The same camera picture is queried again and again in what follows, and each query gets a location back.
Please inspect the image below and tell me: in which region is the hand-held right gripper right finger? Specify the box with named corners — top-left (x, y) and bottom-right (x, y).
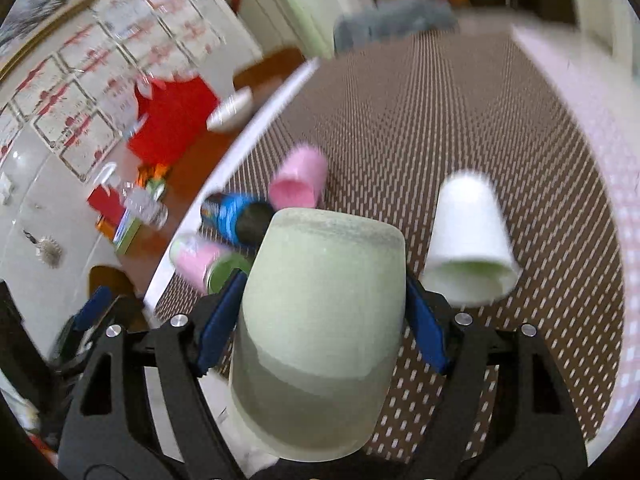
top-left (404, 276), bottom-right (588, 480)

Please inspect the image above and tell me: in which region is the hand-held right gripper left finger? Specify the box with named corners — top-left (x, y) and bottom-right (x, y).
top-left (57, 271), bottom-right (249, 480)

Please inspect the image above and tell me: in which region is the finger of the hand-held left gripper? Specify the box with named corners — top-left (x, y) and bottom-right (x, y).
top-left (50, 286), bottom-right (147, 376)

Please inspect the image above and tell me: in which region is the pale green cup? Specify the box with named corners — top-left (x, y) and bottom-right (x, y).
top-left (227, 208), bottom-right (407, 462)

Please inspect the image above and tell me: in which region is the pink and green cup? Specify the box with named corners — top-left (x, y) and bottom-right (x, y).
top-left (169, 234), bottom-right (254, 296)

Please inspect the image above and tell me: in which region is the white cup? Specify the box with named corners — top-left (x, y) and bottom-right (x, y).
top-left (422, 170), bottom-right (524, 307)

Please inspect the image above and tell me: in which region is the blue and black cup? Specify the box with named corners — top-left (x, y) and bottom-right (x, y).
top-left (200, 192), bottom-right (275, 249)

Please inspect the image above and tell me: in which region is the colourful flat box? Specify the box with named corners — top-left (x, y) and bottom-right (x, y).
top-left (112, 214), bottom-right (144, 254)

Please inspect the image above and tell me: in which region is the red box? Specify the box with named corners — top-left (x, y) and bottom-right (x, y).
top-left (87, 185), bottom-right (126, 226)

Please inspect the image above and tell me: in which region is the clear plastic bottle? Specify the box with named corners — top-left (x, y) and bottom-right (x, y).
top-left (122, 184), bottom-right (170, 229)

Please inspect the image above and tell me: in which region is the red bag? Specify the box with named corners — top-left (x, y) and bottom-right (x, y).
top-left (126, 75), bottom-right (221, 169)

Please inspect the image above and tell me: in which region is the white bowl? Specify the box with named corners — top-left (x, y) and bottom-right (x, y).
top-left (206, 87), bottom-right (254, 131)

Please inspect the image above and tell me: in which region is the brown patterned blanket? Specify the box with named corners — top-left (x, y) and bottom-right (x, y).
top-left (145, 30), bottom-right (627, 461)

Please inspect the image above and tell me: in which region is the pink checked sheet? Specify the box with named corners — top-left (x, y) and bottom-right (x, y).
top-left (510, 25), bottom-right (640, 453)

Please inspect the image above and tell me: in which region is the framed landscape picture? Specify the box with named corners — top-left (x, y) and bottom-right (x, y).
top-left (0, 0), bottom-right (96, 82)

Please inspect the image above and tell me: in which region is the grey fluffy blanket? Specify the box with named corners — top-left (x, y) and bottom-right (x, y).
top-left (333, 0), bottom-right (459, 54)

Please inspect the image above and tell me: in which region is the pale green cabinet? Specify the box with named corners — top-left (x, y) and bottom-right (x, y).
top-left (225, 0), bottom-right (426, 57)

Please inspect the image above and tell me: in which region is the wall of certificates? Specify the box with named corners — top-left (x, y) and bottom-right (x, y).
top-left (0, 0), bottom-right (227, 184)

